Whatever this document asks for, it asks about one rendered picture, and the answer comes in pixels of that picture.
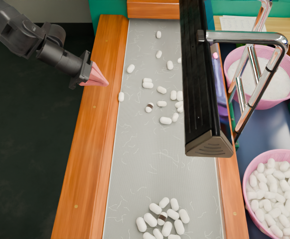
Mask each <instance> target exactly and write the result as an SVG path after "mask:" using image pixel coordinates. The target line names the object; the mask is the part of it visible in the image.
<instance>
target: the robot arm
mask: <svg viewBox="0 0 290 239"><path fill-rule="evenodd" d="M65 37H66V33H65V30H64V29H63V28H62V27H61V26H59V25H56V24H50V23H49V22H45V23H44V24H43V26H42V27H41V28H40V27H39V26H37V25H35V24H34V23H33V22H32V21H31V20H30V19H29V18H27V17H26V16H25V15H24V14H21V13H19V12H18V11H17V10H16V9H15V8H14V7H13V6H11V5H9V4H8V3H6V2H5V1H3V0H0V42H2V43H3V44H4V45H5V46H6V47H7V48H8V49H9V50H10V51H11V52H12V53H14V54H16V55H18V56H19V57H21V56H22V57H24V58H26V59H27V60H28V59H29V58H30V56H31V55H32V54H33V52H34V51H35V50H36V52H37V54H36V59H38V60H40V61H41V62H43V63H45V64H47V65H49V66H51V67H53V68H55V69H57V70H59V71H61V72H62V73H64V74H66V75H68V76H70V77H71V80H70V83H69V88H71V89H74V88H75V87H76V85H75V84H76V83H77V84H79V85H80V86H87V85H96V86H104V87H107V86H108V84H109V83H108V81H107V80H106V79H105V77H104V76H103V75H102V73H101V71H100V70H99V68H98V67H97V65H96V63H95V62H93V61H92V60H90V61H89V63H88V64H87V60H88V56H89V54H90V52H89V51H87V50H85V51H84V53H83V54H82V55H81V56H80V57H77V56H75V55H74V54H72V53H70V52H68V51H67V50H65V49H63V45H64V41H65Z"/></svg>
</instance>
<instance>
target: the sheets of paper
mask: <svg viewBox="0 0 290 239"><path fill-rule="evenodd" d="M219 19H220V24H221V28H222V30H229V31H251V30H252V28H253V25H254V22H255V20H256V17H242V16H224V15H223V17H219ZM262 32H266V27H265V25H264V27H263V29H262Z"/></svg>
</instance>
